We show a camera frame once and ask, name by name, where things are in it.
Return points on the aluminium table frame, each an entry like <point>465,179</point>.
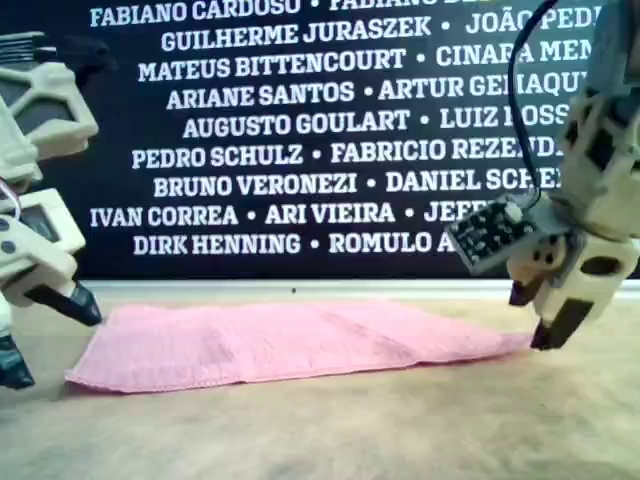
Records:
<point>350,286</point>

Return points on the black banner white names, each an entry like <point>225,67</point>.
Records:
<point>320,265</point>

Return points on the black wrist camera circuit board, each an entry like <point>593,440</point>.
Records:
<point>487,237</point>

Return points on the beige grey right robot arm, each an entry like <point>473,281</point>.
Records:
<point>620,210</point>

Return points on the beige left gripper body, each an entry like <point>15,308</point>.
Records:
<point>50,250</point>

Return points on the beige grey left robot arm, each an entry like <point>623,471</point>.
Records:
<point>85,125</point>

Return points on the pink cloth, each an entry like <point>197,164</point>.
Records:
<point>300,340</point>

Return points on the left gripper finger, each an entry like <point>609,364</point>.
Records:
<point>75,302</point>
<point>12,365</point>

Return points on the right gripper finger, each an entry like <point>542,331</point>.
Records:
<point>560,325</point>
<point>525,275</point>

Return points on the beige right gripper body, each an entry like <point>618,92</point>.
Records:
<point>560,225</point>

